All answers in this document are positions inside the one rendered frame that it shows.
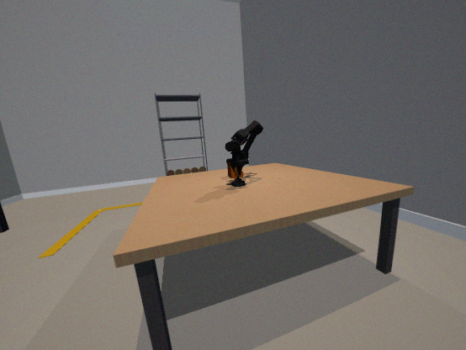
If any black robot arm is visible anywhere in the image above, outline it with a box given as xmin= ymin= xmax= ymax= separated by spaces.
xmin=225 ymin=120 xmax=263 ymax=160

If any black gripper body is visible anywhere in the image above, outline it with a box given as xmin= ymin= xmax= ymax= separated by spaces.
xmin=226 ymin=150 xmax=249 ymax=165

